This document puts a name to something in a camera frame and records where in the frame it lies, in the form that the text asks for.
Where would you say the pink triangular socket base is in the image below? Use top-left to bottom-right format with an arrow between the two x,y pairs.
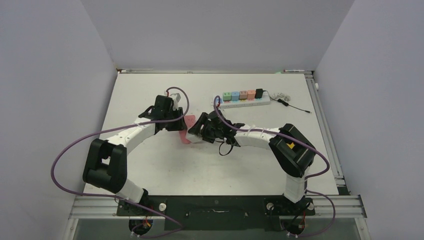
179,114 -> 196,144

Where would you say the yellow cube socket plug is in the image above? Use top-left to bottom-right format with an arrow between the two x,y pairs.
287,142 -> 295,149

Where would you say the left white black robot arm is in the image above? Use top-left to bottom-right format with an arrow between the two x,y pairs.
82,93 -> 186,215

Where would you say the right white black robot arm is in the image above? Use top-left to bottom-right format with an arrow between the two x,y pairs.
187,111 -> 316,214

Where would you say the green cube plug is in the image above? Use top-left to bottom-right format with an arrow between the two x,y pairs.
222,92 -> 232,102

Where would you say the blue cube plug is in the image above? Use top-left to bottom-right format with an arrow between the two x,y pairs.
231,91 -> 240,101

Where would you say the tan cube plug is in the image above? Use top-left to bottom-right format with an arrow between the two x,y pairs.
239,90 -> 248,101

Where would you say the salmon cube plug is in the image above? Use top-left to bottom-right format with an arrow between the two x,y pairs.
246,90 -> 256,100

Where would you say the black power adapter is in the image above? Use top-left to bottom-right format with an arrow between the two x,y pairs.
254,88 -> 264,99

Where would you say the white long power strip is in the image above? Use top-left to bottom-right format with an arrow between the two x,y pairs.
211,94 -> 271,109

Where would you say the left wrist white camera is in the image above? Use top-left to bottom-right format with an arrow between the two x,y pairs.
168,93 -> 181,110

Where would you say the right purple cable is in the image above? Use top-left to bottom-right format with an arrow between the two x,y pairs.
213,96 -> 337,239

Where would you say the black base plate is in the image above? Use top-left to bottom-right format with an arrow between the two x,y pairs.
116,195 -> 316,231

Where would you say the aluminium frame rail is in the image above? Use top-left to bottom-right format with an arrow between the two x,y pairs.
64,195 -> 371,240

